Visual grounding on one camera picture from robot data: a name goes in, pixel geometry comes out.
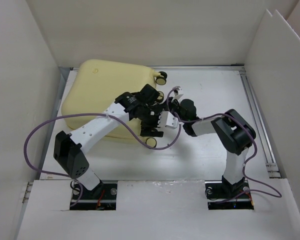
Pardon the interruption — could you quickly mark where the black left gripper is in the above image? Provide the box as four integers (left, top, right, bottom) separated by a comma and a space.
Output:
139, 106, 169, 137

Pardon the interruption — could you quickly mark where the yellow suitcase with black lining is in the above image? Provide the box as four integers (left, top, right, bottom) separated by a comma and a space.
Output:
61, 59, 167, 140

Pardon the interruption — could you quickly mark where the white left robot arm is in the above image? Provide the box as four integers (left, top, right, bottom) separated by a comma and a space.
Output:
53, 84, 164, 199

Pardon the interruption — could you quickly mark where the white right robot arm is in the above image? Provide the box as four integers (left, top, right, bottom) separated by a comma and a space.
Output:
168, 99, 256, 197

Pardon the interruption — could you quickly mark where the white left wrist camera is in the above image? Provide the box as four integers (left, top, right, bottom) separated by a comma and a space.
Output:
157, 111, 180, 129

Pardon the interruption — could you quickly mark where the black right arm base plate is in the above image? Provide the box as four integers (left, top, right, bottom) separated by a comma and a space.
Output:
204, 180, 254, 210

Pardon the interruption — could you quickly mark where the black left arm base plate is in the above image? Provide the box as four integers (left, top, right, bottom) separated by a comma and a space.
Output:
69, 180, 118, 211

